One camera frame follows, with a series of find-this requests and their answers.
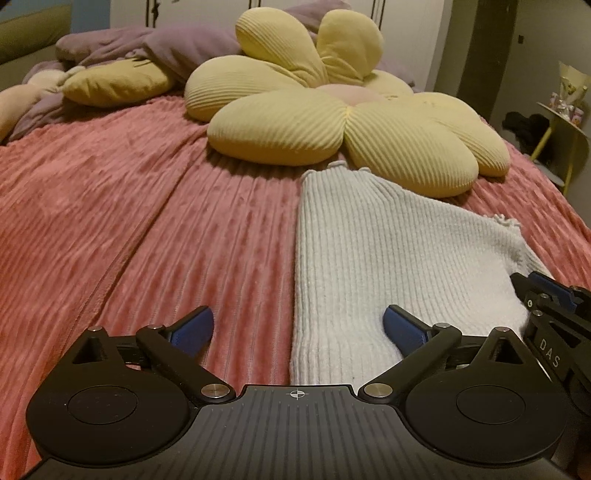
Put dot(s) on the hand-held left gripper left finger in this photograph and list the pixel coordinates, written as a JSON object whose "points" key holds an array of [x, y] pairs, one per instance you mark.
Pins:
{"points": [[194, 330]]}

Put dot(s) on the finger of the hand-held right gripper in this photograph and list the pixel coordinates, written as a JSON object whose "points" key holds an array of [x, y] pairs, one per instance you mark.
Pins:
{"points": [[554, 288], [524, 290]]}

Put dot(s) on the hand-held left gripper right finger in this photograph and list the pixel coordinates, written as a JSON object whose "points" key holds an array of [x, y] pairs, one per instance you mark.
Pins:
{"points": [[401, 327]]}

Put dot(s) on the white knit sweater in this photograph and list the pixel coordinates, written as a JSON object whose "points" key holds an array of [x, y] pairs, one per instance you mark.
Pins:
{"points": [[369, 258]]}

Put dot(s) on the pink ribbed blanket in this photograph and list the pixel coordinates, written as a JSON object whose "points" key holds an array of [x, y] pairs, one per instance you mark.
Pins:
{"points": [[115, 207]]}

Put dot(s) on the yellow side table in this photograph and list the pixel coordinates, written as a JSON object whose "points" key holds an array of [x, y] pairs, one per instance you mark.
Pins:
{"points": [[572, 138]]}

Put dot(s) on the dark cloth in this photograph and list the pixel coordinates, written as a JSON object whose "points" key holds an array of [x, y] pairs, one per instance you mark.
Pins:
{"points": [[526, 127]]}

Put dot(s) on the wrapped flower bouquet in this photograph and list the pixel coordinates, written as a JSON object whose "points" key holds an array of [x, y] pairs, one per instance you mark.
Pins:
{"points": [[568, 87]]}

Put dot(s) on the yellow flower-shaped pillow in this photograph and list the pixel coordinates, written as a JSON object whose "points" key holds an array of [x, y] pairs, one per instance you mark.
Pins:
{"points": [[286, 124]]}

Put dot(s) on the small yellow pillow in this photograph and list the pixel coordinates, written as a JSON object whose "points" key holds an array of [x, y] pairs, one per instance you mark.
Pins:
{"points": [[115, 83]]}

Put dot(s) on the purple duvet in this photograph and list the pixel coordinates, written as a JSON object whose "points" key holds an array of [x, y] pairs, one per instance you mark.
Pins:
{"points": [[184, 50]]}

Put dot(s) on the peach long plush toy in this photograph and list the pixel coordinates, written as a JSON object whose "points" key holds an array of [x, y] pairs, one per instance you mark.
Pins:
{"points": [[46, 81]]}

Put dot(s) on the white wardrobe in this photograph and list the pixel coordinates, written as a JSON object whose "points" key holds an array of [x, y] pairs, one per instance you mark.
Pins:
{"points": [[194, 14]]}

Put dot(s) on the olive green headboard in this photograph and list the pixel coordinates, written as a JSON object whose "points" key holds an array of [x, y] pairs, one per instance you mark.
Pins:
{"points": [[27, 37]]}

